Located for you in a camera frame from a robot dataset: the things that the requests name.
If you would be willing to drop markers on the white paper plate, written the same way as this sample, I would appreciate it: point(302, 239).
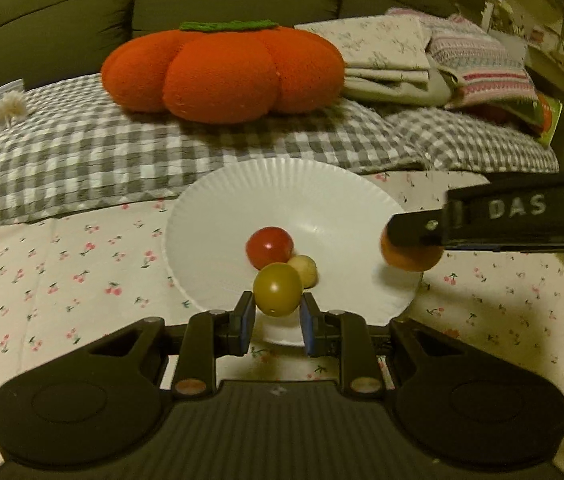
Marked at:
point(322, 210)

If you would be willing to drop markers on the cherry print bed sheet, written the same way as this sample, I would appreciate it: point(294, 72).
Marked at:
point(61, 280)

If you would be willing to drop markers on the red cherry tomato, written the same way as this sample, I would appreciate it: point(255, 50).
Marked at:
point(268, 247)

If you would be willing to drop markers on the orange green snack packet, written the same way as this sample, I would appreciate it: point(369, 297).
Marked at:
point(549, 117)

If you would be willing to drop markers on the folded floral cloth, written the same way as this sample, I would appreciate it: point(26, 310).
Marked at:
point(387, 55)

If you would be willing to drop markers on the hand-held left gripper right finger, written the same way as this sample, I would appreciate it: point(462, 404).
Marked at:
point(307, 325)

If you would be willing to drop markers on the yellow-green cherry tomato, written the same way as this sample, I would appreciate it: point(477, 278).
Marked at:
point(278, 289)

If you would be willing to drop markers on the wooden shelf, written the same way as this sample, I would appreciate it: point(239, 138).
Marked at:
point(537, 10)

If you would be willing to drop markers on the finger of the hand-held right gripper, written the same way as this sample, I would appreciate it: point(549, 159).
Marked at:
point(414, 228)

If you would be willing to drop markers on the orange cherry tomato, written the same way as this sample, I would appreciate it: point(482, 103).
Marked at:
point(409, 258)

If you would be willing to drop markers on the grey checkered pillow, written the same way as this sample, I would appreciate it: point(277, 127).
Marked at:
point(161, 145)

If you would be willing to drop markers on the white fluffy toy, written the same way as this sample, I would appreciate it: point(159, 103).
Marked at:
point(9, 106)

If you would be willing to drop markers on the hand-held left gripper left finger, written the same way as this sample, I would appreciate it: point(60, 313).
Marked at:
point(247, 321)

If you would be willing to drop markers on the striped knitted blanket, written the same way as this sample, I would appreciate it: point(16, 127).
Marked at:
point(482, 65)

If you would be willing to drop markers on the dark green sofa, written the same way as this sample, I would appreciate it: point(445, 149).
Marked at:
point(111, 15)

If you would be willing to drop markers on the orange pumpkin cushion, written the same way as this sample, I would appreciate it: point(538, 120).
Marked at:
point(221, 70)

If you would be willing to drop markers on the pale yellow cherry tomato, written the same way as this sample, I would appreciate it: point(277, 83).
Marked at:
point(306, 270)

